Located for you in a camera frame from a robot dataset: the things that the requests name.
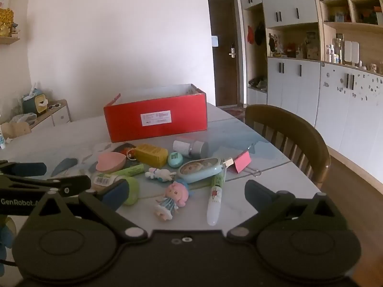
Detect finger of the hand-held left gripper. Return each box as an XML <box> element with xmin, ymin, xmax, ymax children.
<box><xmin>0</xmin><ymin>161</ymin><xmax>47</xmax><ymax>177</ymax></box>
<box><xmin>45</xmin><ymin>175</ymin><xmax>91</xmax><ymax>197</ymax></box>

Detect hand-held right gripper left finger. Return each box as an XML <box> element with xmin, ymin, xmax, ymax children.
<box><xmin>25</xmin><ymin>179</ymin><xmax>148</xmax><ymax>241</ymax></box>

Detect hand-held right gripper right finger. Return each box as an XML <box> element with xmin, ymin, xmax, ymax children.
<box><xmin>226</xmin><ymin>179</ymin><xmax>344</xmax><ymax>241</ymax></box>

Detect green bottle with white label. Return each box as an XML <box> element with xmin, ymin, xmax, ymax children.
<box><xmin>91</xmin><ymin>173</ymin><xmax>140</xmax><ymax>206</ymax></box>

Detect pink heart-shaped bowl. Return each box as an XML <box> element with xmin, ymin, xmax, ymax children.
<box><xmin>97</xmin><ymin>152</ymin><xmax>128</xmax><ymax>174</ymax></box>

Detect pink card with binder clip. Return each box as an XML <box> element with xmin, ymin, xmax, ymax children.
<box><xmin>222</xmin><ymin>151</ymin><xmax>262</xmax><ymax>177</ymax></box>

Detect white tube with green label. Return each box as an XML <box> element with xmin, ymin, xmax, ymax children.
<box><xmin>207</xmin><ymin>167</ymin><xmax>226</xmax><ymax>226</ymax></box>

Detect white unicorn toy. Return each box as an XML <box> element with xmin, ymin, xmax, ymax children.
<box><xmin>145</xmin><ymin>167</ymin><xmax>177</xmax><ymax>183</ymax></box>

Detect yellow carton box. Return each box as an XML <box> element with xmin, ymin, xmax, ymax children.
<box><xmin>134</xmin><ymin>143</ymin><xmax>169</xmax><ymax>168</ymax></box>

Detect pink-haired doll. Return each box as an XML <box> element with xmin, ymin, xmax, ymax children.
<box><xmin>154</xmin><ymin>180</ymin><xmax>190</xmax><ymax>222</ymax></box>

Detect light blue cartoon case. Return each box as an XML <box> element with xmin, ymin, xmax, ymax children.
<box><xmin>176</xmin><ymin>157</ymin><xmax>223</xmax><ymax>184</ymax></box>

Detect small mint green device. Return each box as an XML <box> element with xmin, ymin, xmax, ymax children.
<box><xmin>168</xmin><ymin>151</ymin><xmax>184</xmax><ymax>168</ymax></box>

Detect red cardboard box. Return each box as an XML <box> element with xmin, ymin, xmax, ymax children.
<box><xmin>103</xmin><ymin>84</ymin><xmax>208</xmax><ymax>143</ymax></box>

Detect white bottle with silver cap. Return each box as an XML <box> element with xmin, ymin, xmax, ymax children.
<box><xmin>173</xmin><ymin>139</ymin><xmax>209</xmax><ymax>158</ymax></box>

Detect person's left hand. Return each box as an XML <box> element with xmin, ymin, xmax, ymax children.
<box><xmin>0</xmin><ymin>224</ymin><xmax>16</xmax><ymax>277</ymax></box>

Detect brown paper bag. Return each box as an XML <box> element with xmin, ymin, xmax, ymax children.
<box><xmin>0</xmin><ymin>121</ymin><xmax>32</xmax><ymax>139</ymax></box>

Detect dark speckled table mat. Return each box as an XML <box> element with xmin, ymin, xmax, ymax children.
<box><xmin>112</xmin><ymin>143</ymin><xmax>135</xmax><ymax>154</ymax></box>

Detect clear plastic bag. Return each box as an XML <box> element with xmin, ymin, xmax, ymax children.
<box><xmin>10</xmin><ymin>113</ymin><xmax>37</xmax><ymax>124</ymax></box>

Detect small white wooden sideboard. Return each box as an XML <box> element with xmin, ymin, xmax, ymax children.
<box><xmin>30</xmin><ymin>99</ymin><xmax>72</xmax><ymax>130</ymax></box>

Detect teal and yellow tissue box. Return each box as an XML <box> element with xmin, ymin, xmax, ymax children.
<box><xmin>22</xmin><ymin>88</ymin><xmax>49</xmax><ymax>116</ymax></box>

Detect brown wooden chair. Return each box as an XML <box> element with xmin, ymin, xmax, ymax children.
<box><xmin>245</xmin><ymin>105</ymin><xmax>331</xmax><ymax>190</ymax></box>

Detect patterned door rug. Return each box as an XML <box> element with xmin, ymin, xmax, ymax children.
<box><xmin>224</xmin><ymin>106</ymin><xmax>246</xmax><ymax>117</ymax></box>

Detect shoes on cabinet shelf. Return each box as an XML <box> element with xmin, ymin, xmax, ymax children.
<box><xmin>248</xmin><ymin>77</ymin><xmax>268</xmax><ymax>92</ymax></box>

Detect brown entrance door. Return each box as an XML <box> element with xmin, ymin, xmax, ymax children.
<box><xmin>207</xmin><ymin>0</ymin><xmax>240</xmax><ymax>107</ymax></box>

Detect row of shelf figurines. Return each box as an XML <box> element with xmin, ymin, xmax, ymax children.
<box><xmin>268</xmin><ymin>33</ymin><xmax>319</xmax><ymax>60</ymax></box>

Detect yellow pineapple ornament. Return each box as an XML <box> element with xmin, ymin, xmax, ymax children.
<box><xmin>0</xmin><ymin>8</ymin><xmax>14</xmax><ymax>36</ymax></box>

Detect black hat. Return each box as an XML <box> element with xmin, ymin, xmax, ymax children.
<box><xmin>255</xmin><ymin>22</ymin><xmax>266</xmax><ymax>46</ymax></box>

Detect group of clear bottles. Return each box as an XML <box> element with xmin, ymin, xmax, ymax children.
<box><xmin>326</xmin><ymin>37</ymin><xmax>344</xmax><ymax>64</ymax></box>

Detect white and wood wall cabinet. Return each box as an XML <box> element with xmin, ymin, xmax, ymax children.
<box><xmin>239</xmin><ymin>0</ymin><xmax>383</xmax><ymax>186</ymax></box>

